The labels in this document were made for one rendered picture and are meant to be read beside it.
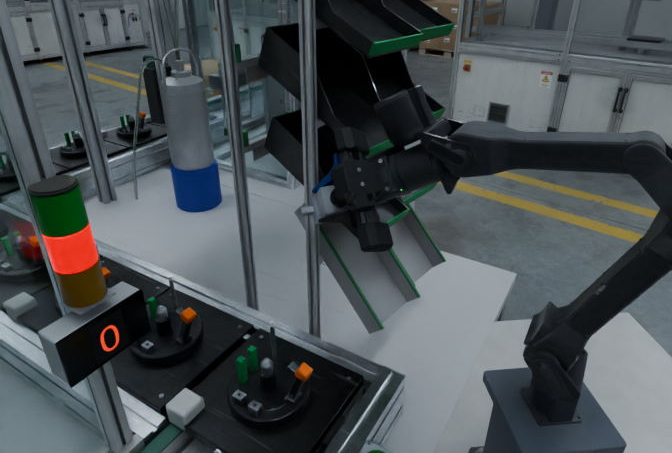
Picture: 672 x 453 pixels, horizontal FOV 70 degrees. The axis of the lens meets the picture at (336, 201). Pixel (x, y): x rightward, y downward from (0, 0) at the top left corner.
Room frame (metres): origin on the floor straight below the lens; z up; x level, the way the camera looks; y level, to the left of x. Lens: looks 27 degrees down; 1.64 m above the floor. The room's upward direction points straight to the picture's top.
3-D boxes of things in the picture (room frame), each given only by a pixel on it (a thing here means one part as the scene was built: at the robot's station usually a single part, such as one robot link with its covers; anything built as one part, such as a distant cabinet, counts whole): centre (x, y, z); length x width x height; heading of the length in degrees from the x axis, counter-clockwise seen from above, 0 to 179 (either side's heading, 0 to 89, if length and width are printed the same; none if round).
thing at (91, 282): (0.48, 0.31, 1.28); 0.05 x 0.05 x 0.05
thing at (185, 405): (0.55, 0.25, 0.97); 0.05 x 0.05 x 0.04; 59
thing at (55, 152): (1.73, 0.98, 1.01); 0.24 x 0.24 x 0.13; 59
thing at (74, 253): (0.48, 0.31, 1.33); 0.05 x 0.05 x 0.05
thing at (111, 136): (1.94, 0.85, 1.01); 0.24 x 0.24 x 0.13; 59
